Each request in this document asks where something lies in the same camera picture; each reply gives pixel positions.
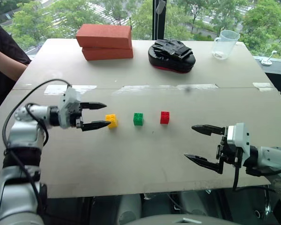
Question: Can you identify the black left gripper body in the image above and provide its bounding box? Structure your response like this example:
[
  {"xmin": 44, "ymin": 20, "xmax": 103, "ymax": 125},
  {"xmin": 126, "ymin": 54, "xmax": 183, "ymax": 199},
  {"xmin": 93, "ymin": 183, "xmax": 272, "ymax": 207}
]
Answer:
[{"xmin": 69, "ymin": 102, "xmax": 84, "ymax": 129}]

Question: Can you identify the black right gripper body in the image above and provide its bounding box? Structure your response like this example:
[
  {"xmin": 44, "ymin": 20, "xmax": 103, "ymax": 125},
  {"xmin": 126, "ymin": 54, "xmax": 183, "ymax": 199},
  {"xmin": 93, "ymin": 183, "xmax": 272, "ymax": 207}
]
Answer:
[{"xmin": 215, "ymin": 135, "xmax": 244, "ymax": 168}]

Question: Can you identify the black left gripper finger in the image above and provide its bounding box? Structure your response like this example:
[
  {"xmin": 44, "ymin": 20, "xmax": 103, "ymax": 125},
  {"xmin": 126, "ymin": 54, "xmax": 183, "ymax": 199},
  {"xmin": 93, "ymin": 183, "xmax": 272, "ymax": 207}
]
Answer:
[
  {"xmin": 81, "ymin": 120, "xmax": 111, "ymax": 132},
  {"xmin": 80, "ymin": 101, "xmax": 108, "ymax": 111}
]

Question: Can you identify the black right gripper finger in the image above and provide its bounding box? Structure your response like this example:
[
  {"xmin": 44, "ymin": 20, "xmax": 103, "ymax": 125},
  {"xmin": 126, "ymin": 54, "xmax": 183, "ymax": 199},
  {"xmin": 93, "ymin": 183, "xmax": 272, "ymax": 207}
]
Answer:
[
  {"xmin": 184, "ymin": 153, "xmax": 225, "ymax": 175},
  {"xmin": 191, "ymin": 124, "xmax": 226, "ymax": 137}
]

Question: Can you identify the yellow toy brick cube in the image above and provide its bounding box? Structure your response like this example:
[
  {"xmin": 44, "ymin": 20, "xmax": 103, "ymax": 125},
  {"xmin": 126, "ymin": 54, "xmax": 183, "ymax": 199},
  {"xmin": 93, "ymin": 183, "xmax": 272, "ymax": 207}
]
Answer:
[{"xmin": 105, "ymin": 113, "xmax": 119, "ymax": 129}]

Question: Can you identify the grey rounded housing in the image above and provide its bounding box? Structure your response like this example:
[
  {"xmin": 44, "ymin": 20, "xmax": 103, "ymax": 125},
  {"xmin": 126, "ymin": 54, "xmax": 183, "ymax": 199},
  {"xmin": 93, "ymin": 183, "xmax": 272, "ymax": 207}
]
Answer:
[
  {"xmin": 115, "ymin": 194, "xmax": 143, "ymax": 225},
  {"xmin": 177, "ymin": 190, "xmax": 213, "ymax": 217}
]

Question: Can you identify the green toy brick cube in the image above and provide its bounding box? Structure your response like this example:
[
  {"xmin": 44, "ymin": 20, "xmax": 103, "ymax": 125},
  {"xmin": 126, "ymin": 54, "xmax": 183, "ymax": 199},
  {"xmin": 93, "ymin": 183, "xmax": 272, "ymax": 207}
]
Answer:
[{"xmin": 133, "ymin": 112, "xmax": 145, "ymax": 127}]

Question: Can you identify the red toy brick cube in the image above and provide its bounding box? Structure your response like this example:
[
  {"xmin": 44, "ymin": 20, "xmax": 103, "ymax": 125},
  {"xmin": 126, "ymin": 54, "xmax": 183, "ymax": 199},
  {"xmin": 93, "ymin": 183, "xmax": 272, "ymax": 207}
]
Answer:
[{"xmin": 159, "ymin": 111, "xmax": 171, "ymax": 125}]

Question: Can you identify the red clay brick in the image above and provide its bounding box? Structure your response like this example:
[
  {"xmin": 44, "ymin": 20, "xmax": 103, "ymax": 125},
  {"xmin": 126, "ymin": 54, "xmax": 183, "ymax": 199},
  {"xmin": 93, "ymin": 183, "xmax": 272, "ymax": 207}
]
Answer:
[
  {"xmin": 75, "ymin": 23, "xmax": 133, "ymax": 50},
  {"xmin": 81, "ymin": 46, "xmax": 134, "ymax": 62}
]

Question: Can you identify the grey robot torso top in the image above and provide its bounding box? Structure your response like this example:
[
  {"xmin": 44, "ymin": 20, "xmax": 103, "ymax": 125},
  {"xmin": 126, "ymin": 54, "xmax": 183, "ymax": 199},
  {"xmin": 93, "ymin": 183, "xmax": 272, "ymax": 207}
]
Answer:
[{"xmin": 124, "ymin": 214, "xmax": 241, "ymax": 225}]

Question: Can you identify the white tape strip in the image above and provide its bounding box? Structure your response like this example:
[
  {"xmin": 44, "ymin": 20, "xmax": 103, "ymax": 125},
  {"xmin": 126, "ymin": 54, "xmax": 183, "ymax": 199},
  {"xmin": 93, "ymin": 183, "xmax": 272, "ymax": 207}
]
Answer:
[{"xmin": 252, "ymin": 82, "xmax": 274, "ymax": 92}]

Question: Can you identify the black padded boxing mitt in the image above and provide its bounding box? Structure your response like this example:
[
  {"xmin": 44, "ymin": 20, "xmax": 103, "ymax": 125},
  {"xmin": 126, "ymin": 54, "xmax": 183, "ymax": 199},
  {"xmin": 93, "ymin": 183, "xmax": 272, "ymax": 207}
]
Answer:
[{"xmin": 148, "ymin": 39, "xmax": 197, "ymax": 75}]

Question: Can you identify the clear plastic measuring cup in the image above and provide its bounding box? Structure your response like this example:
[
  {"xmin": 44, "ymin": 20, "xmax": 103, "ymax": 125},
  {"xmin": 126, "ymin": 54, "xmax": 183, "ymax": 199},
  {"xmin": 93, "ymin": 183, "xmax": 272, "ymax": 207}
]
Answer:
[{"xmin": 211, "ymin": 30, "xmax": 240, "ymax": 61}]

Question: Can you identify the person in black shirt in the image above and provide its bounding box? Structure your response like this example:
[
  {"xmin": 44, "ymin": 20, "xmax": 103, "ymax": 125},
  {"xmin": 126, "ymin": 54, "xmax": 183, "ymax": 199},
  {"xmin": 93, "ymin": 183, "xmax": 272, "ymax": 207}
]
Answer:
[{"xmin": 0, "ymin": 22, "xmax": 32, "ymax": 119}]

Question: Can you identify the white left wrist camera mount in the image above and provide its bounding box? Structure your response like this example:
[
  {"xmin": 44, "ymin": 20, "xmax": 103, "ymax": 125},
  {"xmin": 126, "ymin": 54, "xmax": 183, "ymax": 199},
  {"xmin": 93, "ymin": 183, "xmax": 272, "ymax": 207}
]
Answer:
[{"xmin": 58, "ymin": 86, "xmax": 81, "ymax": 129}]

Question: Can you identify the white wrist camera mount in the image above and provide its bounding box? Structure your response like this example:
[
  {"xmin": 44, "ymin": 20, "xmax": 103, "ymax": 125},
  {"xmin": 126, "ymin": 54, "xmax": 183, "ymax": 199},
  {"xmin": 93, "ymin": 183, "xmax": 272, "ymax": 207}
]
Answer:
[
  {"xmin": 58, "ymin": 86, "xmax": 81, "ymax": 129},
  {"xmin": 226, "ymin": 122, "xmax": 251, "ymax": 163}
]

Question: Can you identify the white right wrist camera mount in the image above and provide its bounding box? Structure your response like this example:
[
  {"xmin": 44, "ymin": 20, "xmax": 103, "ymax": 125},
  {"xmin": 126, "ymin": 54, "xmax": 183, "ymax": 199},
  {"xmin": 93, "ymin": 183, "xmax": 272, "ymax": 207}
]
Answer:
[{"xmin": 226, "ymin": 122, "xmax": 251, "ymax": 163}]

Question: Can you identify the white window latch handle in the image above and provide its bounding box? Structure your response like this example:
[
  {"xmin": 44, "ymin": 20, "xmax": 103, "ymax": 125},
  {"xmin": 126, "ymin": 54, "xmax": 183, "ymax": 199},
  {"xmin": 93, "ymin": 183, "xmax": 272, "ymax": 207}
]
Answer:
[{"xmin": 259, "ymin": 50, "xmax": 278, "ymax": 67}]

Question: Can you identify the black window frame post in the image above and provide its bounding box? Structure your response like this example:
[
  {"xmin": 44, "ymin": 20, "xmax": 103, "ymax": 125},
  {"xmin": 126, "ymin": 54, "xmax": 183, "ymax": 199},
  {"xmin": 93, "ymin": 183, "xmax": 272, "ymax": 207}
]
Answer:
[{"xmin": 152, "ymin": 0, "xmax": 166, "ymax": 41}]

